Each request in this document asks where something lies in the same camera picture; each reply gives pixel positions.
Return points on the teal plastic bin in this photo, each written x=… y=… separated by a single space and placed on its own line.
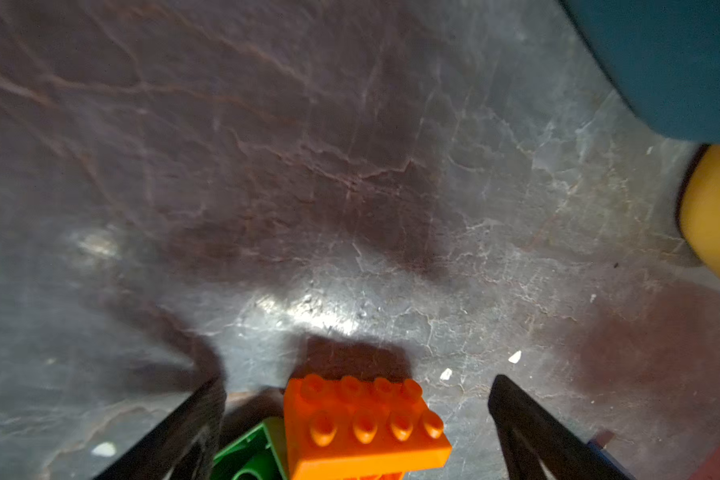
x=663 y=58

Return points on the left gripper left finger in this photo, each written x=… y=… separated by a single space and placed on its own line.
x=182 y=446

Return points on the orange lego diagonal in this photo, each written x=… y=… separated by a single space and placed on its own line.
x=352 y=429

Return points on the yellow plastic bin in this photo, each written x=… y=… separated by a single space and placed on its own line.
x=699 y=212

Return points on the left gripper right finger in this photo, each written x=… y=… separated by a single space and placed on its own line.
x=535 y=445

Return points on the green lego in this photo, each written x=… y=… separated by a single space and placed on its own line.
x=259 y=454

